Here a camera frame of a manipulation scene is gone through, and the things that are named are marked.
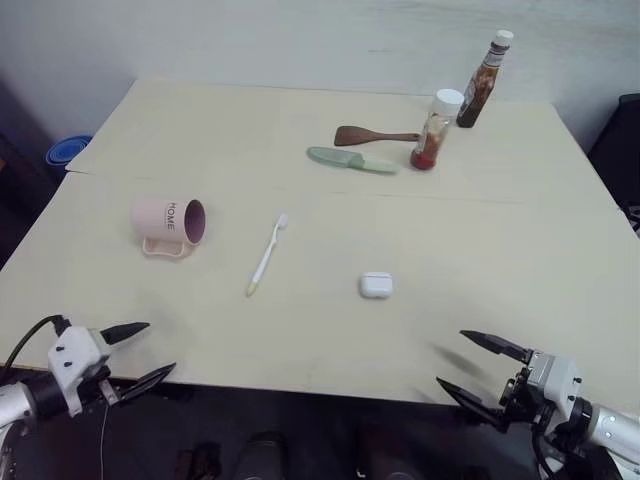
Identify green sheathed knife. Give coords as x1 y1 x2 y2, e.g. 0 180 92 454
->
306 145 402 175

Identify pink HOME cup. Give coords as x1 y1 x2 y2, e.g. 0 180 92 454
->
131 196 207 259

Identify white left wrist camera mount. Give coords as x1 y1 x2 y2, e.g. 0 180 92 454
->
47 326 112 419

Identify clear jar with red sauce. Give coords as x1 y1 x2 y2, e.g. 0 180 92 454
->
410 88 465 172

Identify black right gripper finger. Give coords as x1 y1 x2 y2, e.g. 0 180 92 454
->
435 376 507 434
459 329 532 364

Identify blue plastic basin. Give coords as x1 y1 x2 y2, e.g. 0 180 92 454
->
45 134 95 168

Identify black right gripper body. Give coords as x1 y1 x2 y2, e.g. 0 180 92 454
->
497 349 544 435

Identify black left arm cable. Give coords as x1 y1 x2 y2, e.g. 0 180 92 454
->
2 314 69 369

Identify white toothbrush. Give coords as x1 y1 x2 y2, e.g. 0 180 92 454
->
244 213 290 298

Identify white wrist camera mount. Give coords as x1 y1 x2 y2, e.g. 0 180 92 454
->
525 351 584 434
47 326 112 419

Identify brown sauce bottle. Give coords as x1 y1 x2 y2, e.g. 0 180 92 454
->
455 29 515 129

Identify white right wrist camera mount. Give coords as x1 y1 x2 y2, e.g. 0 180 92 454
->
525 351 584 434

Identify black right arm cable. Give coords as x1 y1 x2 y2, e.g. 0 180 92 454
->
530 422 584 480

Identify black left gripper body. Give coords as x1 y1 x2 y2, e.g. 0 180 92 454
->
78 335 123 409

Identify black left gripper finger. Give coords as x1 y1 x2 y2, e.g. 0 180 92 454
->
98 321 151 346
115 362 178 403

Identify white earbuds case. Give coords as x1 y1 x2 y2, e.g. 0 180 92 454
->
357 271 394 300

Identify brown wooden spatula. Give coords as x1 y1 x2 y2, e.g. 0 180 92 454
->
333 125 421 147

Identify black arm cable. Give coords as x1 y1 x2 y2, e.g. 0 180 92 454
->
530 422 584 480
2 314 69 369

